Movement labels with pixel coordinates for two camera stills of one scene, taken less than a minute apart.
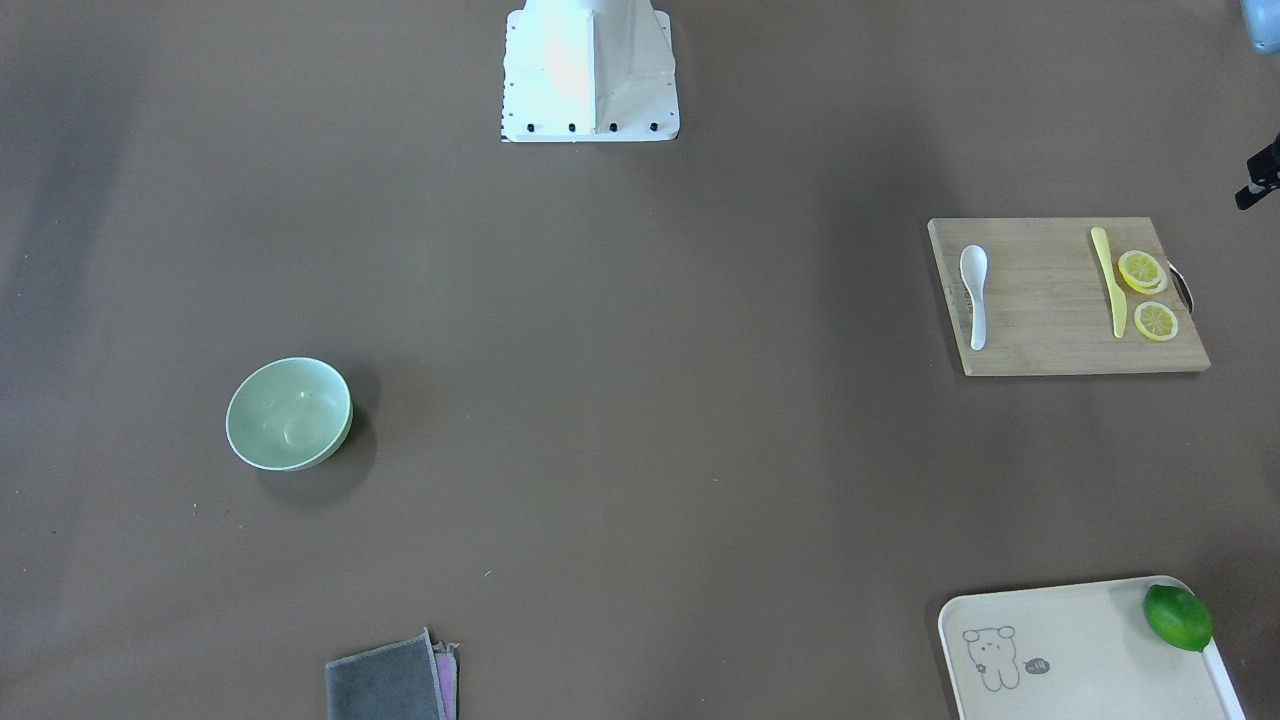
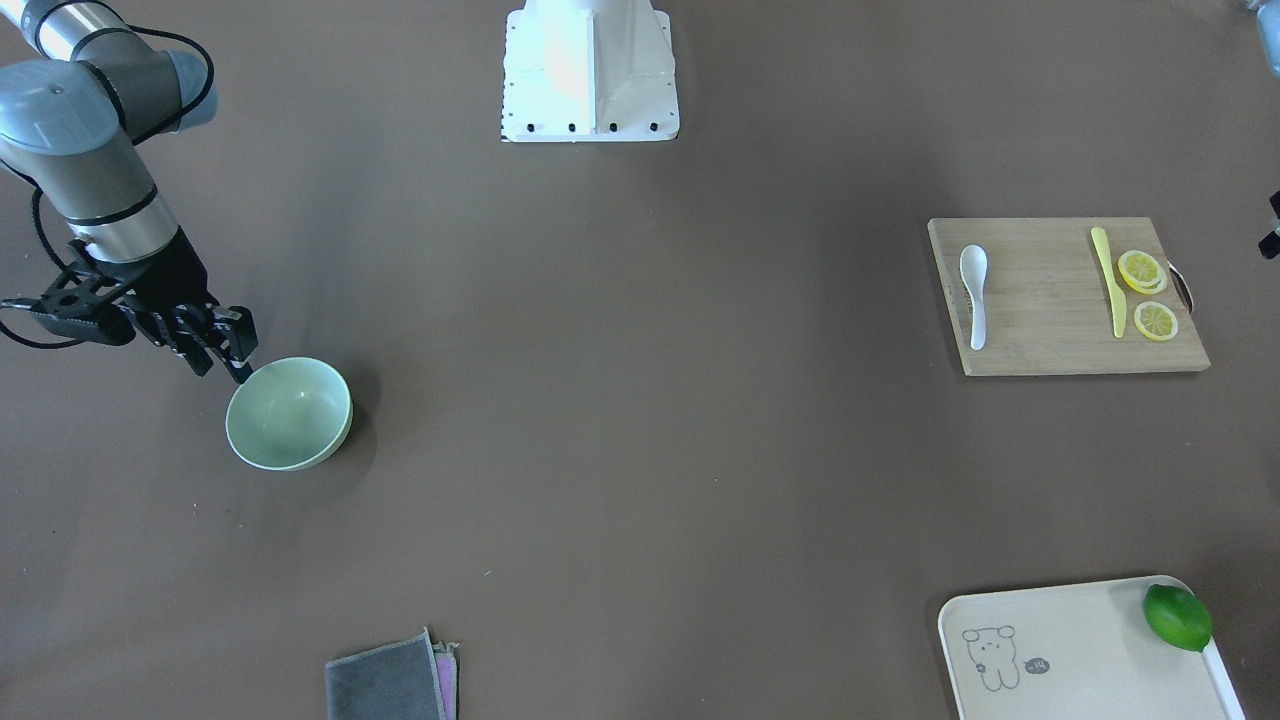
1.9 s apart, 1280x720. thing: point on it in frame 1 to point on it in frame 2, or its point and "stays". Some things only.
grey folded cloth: (414, 678) stays
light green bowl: (288, 414) stays
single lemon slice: (1156, 321) stays
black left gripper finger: (1263, 169) to (1269, 246)
